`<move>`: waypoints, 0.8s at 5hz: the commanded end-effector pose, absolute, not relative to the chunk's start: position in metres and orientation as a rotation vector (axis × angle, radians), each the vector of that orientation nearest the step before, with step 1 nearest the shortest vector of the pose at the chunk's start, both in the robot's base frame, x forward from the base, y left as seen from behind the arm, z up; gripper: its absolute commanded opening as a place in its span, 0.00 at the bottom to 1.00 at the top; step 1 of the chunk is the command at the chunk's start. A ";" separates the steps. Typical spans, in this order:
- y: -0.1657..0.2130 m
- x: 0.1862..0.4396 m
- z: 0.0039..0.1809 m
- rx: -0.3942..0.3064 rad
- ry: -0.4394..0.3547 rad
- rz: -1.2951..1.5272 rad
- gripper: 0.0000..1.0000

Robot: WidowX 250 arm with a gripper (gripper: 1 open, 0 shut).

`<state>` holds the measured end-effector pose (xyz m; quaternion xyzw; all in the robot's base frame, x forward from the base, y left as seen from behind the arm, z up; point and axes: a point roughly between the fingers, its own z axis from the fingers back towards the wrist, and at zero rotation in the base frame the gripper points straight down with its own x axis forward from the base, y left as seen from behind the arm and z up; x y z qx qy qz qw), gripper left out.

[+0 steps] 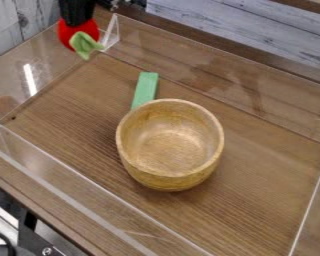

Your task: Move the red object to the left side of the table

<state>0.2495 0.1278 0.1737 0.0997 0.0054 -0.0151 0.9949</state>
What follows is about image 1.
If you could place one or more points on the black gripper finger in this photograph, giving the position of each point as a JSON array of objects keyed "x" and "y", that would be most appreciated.
[{"x": 76, "y": 11}]

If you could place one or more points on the red plush fruit green stem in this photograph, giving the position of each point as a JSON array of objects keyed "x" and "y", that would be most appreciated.
[{"x": 80, "y": 38}]

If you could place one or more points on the green rectangular block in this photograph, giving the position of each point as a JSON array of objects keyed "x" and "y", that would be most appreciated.
[{"x": 146, "y": 89}]

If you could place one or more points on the wooden bowl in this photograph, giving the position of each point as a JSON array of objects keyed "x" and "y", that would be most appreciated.
[{"x": 170, "y": 142}]

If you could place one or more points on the clear acrylic tray walls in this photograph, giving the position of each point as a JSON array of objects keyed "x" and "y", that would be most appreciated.
[{"x": 257, "y": 208}]

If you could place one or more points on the black metal table bracket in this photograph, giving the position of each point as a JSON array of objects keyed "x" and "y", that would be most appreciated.
[{"x": 40, "y": 239}]

